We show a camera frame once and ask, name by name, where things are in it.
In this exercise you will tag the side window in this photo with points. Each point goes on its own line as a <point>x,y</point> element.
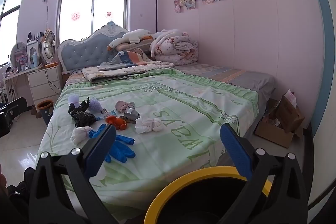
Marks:
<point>8,33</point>

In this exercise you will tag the round vanity mirror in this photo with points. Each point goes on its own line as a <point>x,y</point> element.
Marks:
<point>18,56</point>

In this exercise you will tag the blue candy wrapper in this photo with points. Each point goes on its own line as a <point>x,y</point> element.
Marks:
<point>105,114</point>

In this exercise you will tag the orange peel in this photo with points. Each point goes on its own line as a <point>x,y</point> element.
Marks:
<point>118,123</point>

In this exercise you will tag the blue rubber gloves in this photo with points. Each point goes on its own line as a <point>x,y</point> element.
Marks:
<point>120,147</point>

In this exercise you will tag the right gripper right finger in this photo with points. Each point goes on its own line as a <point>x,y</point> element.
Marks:
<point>275,190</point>

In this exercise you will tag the white desk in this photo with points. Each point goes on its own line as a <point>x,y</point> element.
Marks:
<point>17,85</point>

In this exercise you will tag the cardboard box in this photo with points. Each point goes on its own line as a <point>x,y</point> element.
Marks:
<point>281,123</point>

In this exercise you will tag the white nightstand drawers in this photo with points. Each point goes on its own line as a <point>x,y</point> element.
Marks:
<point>45,84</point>

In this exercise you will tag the white goose plush toy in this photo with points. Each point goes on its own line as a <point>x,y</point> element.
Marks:
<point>132,37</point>

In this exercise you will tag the white cloth bundle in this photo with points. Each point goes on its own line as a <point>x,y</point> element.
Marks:
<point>79,134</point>

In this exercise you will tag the electric fan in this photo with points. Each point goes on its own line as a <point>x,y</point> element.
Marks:
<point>48,47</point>

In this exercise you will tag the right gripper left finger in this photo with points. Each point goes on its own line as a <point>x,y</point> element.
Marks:
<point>49,201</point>

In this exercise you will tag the yellow rimmed black trash bin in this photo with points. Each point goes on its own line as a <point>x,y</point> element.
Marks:
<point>201,196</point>

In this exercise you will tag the striped bed sheet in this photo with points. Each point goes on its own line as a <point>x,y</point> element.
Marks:
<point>262,83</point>

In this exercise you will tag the black plastic bag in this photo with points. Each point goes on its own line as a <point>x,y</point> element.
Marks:
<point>79,114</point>

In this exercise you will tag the silver snack bag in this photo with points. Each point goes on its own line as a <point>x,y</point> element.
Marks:
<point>130,115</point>

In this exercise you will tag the small blue orange bin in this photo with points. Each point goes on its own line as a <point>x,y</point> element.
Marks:
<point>46,110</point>

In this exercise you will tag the blue orange striped pillow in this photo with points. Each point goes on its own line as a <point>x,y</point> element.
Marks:
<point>125,59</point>

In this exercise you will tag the green patterned quilt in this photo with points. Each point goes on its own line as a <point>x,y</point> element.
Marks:
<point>191,109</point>

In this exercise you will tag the blue tufted headboard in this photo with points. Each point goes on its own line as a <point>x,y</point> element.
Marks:
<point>89,52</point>

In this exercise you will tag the white tissue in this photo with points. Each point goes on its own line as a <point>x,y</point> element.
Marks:
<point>146,124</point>

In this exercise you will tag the folded cartoon blanket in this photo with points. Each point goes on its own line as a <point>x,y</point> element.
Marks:
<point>100,74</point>

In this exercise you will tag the pink floral folded comforter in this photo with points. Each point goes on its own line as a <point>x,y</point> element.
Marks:
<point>174,46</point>

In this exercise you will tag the pink cloth scrap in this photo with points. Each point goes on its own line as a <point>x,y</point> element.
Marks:
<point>122,106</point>

